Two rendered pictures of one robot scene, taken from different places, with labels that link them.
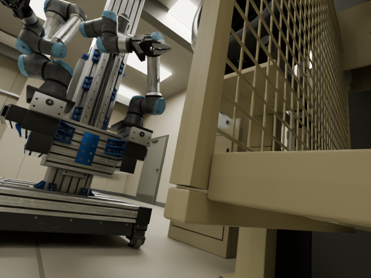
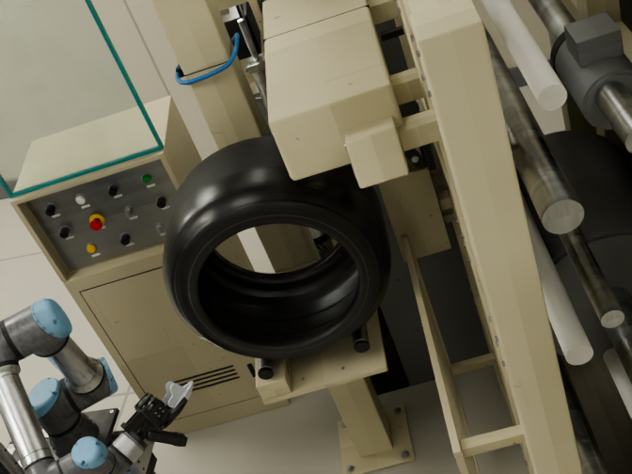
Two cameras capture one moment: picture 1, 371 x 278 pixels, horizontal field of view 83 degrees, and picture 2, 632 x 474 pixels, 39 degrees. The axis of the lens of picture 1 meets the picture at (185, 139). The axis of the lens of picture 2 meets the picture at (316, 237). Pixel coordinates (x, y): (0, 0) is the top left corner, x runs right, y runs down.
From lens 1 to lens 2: 2.57 m
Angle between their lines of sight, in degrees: 62
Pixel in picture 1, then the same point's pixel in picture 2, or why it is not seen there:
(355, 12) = (406, 186)
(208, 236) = (248, 399)
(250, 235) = (360, 418)
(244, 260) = (363, 438)
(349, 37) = (409, 219)
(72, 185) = not seen: outside the picture
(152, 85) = (86, 375)
